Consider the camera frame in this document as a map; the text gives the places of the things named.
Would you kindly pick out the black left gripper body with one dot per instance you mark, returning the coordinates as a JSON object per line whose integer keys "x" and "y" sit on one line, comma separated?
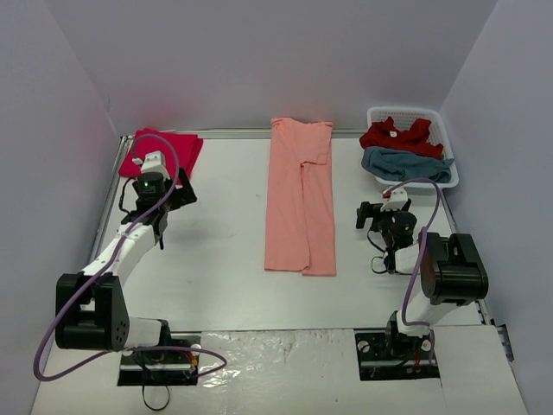
{"x": 174, "y": 197}

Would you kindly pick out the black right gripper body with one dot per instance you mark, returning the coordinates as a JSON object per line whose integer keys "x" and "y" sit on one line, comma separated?
{"x": 368, "y": 212}

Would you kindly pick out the salmon pink t-shirt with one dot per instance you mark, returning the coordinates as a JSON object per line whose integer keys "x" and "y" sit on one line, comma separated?
{"x": 300, "y": 229}

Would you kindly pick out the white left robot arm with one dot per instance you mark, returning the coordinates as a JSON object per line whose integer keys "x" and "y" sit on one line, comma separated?
{"x": 90, "y": 303}

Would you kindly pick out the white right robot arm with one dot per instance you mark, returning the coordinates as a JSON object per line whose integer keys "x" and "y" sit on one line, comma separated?
{"x": 448, "y": 272}

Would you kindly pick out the blue-grey t-shirt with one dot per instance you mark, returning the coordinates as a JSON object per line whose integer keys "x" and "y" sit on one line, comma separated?
{"x": 399, "y": 166}

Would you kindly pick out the dark red t-shirt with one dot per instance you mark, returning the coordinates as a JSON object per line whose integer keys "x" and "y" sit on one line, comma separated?
{"x": 415, "y": 140}

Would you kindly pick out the white plastic laundry basket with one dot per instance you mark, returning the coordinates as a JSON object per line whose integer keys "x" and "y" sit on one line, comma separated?
{"x": 404, "y": 116}

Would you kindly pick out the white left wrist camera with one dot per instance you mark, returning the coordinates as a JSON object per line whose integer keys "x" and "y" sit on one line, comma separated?
{"x": 152, "y": 162}

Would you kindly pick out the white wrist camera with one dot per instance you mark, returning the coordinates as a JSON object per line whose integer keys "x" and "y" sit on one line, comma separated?
{"x": 394, "y": 200}
{"x": 152, "y": 162}

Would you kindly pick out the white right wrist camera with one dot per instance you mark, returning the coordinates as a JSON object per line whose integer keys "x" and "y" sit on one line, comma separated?
{"x": 394, "y": 200}

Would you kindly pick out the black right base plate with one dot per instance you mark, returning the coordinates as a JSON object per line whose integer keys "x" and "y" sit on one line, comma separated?
{"x": 380, "y": 360}

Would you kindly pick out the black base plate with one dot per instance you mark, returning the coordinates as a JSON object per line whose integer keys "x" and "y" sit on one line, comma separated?
{"x": 164, "y": 368}
{"x": 380, "y": 360}

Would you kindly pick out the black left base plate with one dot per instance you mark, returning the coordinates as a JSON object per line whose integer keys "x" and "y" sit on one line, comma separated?
{"x": 164, "y": 368}

